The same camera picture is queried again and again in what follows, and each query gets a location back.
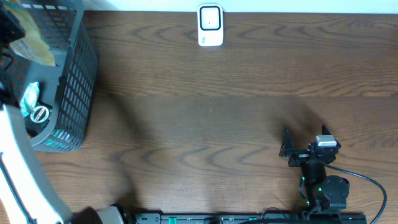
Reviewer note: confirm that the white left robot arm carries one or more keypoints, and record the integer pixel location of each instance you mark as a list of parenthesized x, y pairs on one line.
[(26, 192)]

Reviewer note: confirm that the green white snack packet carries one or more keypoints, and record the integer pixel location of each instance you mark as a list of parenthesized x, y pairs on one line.
[(29, 99)]

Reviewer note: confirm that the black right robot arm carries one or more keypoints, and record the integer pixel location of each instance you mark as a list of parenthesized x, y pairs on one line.
[(324, 193)]

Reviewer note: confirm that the white barcode scanner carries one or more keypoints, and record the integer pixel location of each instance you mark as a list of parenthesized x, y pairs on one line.
[(210, 25)]

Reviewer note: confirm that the dark box round white label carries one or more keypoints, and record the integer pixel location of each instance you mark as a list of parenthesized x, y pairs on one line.
[(38, 119)]

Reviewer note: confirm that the yellow white snack bag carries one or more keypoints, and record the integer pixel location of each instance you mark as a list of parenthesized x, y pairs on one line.
[(32, 46)]

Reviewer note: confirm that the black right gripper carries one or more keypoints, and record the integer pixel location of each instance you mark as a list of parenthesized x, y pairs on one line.
[(287, 149)]

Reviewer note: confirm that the dark grey plastic basket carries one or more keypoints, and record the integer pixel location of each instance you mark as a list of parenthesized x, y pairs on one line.
[(66, 88)]

